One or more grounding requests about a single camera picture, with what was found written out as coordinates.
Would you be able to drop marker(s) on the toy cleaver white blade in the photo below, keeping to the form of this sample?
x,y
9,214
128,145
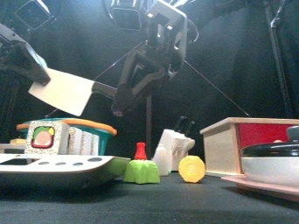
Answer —
x,y
66,92

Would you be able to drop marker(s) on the green toy lettuce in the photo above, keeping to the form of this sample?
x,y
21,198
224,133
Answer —
x,y
142,172

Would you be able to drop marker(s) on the pink tray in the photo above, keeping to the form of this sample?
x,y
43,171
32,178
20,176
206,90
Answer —
x,y
264,186

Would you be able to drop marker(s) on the dark metal frame post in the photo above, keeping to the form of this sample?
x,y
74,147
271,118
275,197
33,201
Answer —
x,y
280,73

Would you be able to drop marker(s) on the white pot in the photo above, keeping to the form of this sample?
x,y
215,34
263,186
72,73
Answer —
x,y
272,170

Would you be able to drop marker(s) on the toy sushi roll slice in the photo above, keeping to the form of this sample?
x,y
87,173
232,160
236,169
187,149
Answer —
x,y
44,137

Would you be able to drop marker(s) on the thin vertical frame pole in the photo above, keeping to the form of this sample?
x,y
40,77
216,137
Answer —
x,y
148,122

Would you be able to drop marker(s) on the teal bowl orange rim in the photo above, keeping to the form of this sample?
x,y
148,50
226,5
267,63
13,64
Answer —
x,y
98,129

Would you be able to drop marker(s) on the small yellow toy block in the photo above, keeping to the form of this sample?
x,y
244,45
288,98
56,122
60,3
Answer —
x,y
17,141

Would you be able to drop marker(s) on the small white toy bottle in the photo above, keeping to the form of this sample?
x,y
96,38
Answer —
x,y
160,160

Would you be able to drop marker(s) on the wooden box red panel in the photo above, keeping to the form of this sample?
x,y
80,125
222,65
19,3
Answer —
x,y
222,145

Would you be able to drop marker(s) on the white toy sushi slices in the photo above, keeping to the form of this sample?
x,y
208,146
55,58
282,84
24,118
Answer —
x,y
83,143

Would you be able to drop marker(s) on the white knife holder block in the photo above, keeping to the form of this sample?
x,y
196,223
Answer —
x,y
176,151

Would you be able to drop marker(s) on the white toy tray green side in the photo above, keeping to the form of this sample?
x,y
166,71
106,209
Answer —
x,y
58,169

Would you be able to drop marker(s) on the yellow round toy slice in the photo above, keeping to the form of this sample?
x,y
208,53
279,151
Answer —
x,y
191,169

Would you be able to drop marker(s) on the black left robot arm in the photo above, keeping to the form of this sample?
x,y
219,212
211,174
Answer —
x,y
32,13

